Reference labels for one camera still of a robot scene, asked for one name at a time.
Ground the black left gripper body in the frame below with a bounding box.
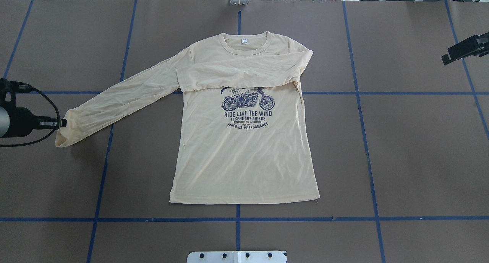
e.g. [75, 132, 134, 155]
[7, 107, 37, 138]

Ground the beige long-sleeve printed shirt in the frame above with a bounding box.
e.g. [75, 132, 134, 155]
[55, 31, 320, 205]

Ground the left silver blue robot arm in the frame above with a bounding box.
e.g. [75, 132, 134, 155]
[0, 106, 68, 138]

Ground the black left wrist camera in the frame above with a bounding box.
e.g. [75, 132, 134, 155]
[0, 78, 34, 108]

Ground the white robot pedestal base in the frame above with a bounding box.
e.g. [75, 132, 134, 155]
[186, 250, 288, 263]

